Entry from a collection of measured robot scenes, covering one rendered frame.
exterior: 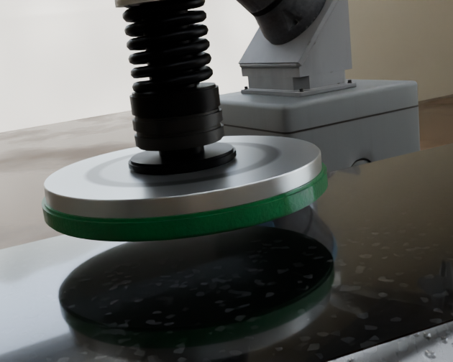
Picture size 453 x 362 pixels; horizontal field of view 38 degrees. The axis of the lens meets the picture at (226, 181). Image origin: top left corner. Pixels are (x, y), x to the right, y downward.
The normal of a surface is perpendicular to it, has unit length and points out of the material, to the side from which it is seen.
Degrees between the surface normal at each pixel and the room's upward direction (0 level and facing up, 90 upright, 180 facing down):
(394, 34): 90
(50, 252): 0
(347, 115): 90
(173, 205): 90
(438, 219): 0
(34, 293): 0
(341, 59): 90
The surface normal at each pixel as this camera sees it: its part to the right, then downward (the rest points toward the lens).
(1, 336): -0.11, -0.97
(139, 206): -0.22, 0.25
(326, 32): 0.52, 0.14
